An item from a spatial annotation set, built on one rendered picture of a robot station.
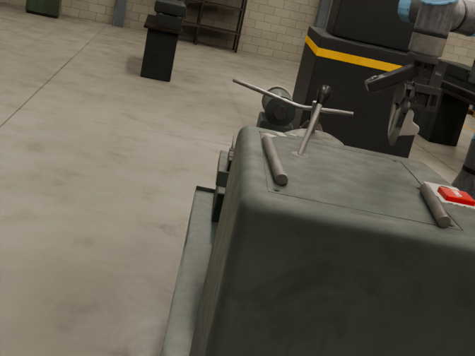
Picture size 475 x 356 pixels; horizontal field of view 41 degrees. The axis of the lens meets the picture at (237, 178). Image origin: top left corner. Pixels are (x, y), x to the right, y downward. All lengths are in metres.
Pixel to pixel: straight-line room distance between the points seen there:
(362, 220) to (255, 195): 0.18
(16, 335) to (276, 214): 1.99
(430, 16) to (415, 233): 0.54
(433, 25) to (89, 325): 2.08
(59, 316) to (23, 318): 0.16
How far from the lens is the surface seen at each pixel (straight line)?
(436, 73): 1.47
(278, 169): 1.13
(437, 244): 1.09
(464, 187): 2.00
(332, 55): 6.51
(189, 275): 2.33
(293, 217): 1.03
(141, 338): 2.93
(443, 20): 1.44
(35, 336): 2.87
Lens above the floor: 1.57
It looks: 17 degrees down
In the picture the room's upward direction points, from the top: 12 degrees clockwise
